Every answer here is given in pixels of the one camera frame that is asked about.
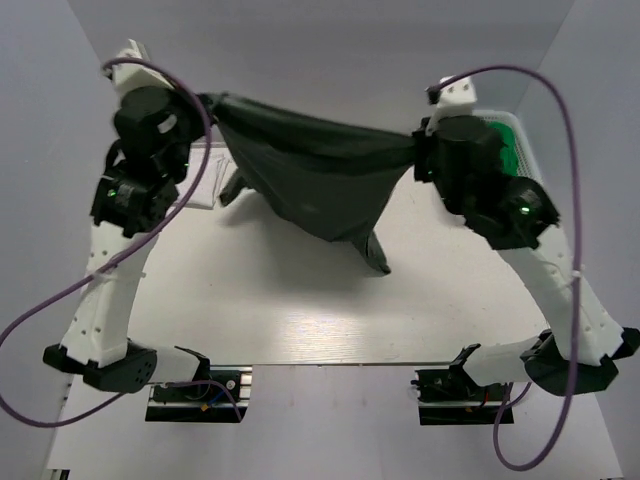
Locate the dark grey t-shirt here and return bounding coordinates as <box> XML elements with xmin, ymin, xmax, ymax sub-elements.
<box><xmin>201</xmin><ymin>93</ymin><xmax>416</xmax><ymax>274</ymax></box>

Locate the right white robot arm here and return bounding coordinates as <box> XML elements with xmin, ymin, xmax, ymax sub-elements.
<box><xmin>413</xmin><ymin>115</ymin><xmax>639</xmax><ymax>402</ymax></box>

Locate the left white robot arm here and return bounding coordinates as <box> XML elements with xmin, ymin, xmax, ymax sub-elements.
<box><xmin>43</xmin><ymin>87</ymin><xmax>212</xmax><ymax>399</ymax></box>

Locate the green t-shirt in basket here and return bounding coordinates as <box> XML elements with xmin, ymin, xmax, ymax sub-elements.
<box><xmin>488</xmin><ymin>121</ymin><xmax>519</xmax><ymax>176</ymax></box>

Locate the white plastic basket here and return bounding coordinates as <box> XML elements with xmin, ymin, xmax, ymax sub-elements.
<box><xmin>474</xmin><ymin>110</ymin><xmax>543</xmax><ymax>184</ymax></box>

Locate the white folded t-shirt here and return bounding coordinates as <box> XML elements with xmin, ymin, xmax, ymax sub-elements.
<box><xmin>176</xmin><ymin>144</ymin><xmax>234</xmax><ymax>210</ymax></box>

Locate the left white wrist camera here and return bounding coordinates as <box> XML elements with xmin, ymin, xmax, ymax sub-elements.
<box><xmin>103</xmin><ymin>39</ymin><xmax>173</xmax><ymax>100</ymax></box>

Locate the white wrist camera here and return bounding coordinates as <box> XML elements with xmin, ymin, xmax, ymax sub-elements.
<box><xmin>425</xmin><ymin>77</ymin><xmax>477</xmax><ymax>136</ymax></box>
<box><xmin>103</xmin><ymin>39</ymin><xmax>173</xmax><ymax>100</ymax></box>

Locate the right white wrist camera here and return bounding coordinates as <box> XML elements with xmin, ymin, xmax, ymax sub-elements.
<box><xmin>425</xmin><ymin>77</ymin><xmax>477</xmax><ymax>136</ymax></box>

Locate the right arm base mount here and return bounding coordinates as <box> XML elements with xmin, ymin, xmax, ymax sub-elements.
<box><xmin>411</xmin><ymin>369</ymin><xmax>505</xmax><ymax>426</ymax></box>

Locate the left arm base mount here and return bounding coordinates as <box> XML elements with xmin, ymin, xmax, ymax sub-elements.
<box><xmin>145</xmin><ymin>366</ymin><xmax>252</xmax><ymax>424</ymax></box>

